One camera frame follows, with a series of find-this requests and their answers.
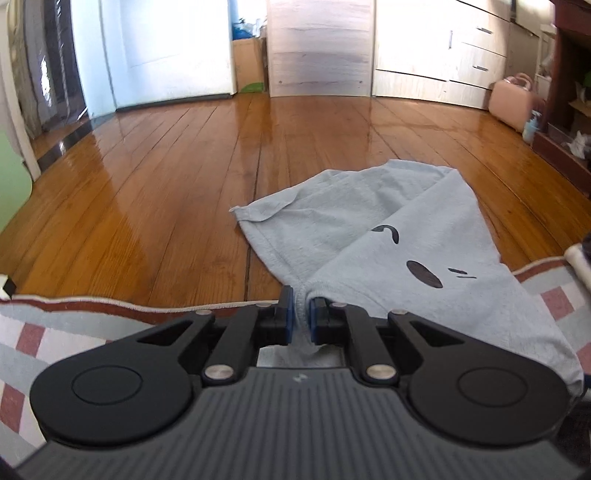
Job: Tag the white drawer wardrobe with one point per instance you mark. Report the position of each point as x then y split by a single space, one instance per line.
415 46

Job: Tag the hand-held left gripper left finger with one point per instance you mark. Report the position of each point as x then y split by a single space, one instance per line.
288 314

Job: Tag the white door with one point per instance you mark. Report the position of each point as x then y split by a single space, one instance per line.
161 55

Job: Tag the grey printed t-shirt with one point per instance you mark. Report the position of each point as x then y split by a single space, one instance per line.
392 240

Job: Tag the cardboard box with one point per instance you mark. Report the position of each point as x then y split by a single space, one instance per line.
247 64

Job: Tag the dark wooden shelf unit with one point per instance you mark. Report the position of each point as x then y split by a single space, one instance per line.
554 143

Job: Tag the checked rug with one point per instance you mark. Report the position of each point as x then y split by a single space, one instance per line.
60 332

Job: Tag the green panel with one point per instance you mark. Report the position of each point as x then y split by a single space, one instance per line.
11 184

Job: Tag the small black white box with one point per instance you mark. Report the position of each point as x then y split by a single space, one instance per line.
7 286

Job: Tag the blue bottle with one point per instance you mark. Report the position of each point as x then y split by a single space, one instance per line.
531 129

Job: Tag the wood-grain wardrobe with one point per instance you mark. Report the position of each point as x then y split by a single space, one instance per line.
318 50

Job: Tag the pink case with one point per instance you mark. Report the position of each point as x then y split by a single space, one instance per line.
510 101

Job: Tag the white frame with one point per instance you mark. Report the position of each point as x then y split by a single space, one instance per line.
18 115

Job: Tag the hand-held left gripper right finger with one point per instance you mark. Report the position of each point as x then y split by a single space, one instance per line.
316 318

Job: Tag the glass door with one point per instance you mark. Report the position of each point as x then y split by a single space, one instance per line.
55 69

